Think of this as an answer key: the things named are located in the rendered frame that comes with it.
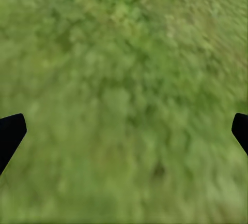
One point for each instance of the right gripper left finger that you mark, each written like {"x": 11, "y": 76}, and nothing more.
{"x": 12, "y": 131}

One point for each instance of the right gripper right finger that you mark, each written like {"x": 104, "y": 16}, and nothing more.
{"x": 240, "y": 130}

